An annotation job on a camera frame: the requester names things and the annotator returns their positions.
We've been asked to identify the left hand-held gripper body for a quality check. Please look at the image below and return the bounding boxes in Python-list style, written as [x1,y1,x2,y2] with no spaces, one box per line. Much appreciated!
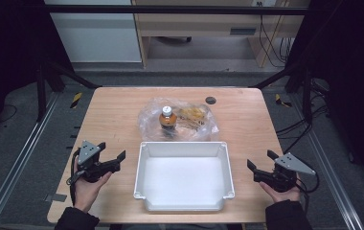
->
[76,140,121,184]

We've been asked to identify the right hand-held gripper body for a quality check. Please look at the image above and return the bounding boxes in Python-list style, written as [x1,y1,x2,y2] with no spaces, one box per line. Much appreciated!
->
[253,152,317,194]

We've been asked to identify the person's right hand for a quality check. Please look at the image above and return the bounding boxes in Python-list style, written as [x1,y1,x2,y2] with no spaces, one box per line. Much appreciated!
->
[259,173,302,204]

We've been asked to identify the person's left hand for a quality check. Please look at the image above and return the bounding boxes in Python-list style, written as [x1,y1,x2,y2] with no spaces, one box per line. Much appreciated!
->
[73,158,113,214]

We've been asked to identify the clear plastic bag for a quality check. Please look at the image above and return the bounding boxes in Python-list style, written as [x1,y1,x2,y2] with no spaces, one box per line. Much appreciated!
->
[137,97,220,143]

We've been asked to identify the grey tape patch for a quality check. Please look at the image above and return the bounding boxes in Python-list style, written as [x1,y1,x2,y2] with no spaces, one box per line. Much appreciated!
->
[43,193,68,203]

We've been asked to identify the yellow black tape strip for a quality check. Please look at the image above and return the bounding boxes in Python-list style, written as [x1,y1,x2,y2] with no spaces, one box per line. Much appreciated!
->
[70,92,84,109]
[274,93,293,108]

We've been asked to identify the orange bottle with white cap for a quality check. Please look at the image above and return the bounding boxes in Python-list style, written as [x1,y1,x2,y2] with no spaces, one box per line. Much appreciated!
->
[158,105,178,130]

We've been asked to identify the white plastic tray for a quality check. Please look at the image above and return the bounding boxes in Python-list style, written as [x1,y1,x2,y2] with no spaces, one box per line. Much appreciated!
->
[133,141,236,213]

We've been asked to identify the yellow snack packet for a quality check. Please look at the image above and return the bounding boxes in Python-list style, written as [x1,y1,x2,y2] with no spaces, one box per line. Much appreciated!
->
[177,106,209,131]

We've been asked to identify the white cabinet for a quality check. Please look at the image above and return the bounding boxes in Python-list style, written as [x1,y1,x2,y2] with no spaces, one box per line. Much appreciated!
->
[43,0,143,63]

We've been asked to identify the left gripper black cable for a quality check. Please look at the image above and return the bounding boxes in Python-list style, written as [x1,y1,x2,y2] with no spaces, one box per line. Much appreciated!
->
[66,149,82,206]

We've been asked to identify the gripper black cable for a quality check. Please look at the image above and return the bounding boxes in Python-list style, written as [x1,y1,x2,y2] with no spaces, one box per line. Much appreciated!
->
[295,172,321,205]
[66,149,82,206]

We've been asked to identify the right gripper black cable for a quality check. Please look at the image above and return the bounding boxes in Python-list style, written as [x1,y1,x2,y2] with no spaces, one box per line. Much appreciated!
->
[295,172,321,205]

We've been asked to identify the black floor cables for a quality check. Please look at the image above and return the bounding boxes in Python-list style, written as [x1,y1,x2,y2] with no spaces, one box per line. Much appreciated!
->
[275,103,331,155]

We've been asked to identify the aluminium floor rail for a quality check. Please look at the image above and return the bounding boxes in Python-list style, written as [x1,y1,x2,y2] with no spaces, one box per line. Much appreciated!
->
[0,91,60,230]
[288,92,364,230]

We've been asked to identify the black metal frame stand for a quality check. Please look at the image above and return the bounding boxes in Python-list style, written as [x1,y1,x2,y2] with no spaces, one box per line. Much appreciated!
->
[252,62,314,125]
[35,59,102,123]

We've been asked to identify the thin black floor cable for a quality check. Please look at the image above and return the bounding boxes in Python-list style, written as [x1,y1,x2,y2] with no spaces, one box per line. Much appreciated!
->
[0,103,18,125]

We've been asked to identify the black hanging cables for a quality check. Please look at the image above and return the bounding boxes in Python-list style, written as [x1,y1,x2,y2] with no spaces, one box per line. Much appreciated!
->
[258,13,295,68]

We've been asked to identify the black horizontal frame bar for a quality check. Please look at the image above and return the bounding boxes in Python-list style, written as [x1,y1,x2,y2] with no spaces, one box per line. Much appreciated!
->
[42,4,309,16]

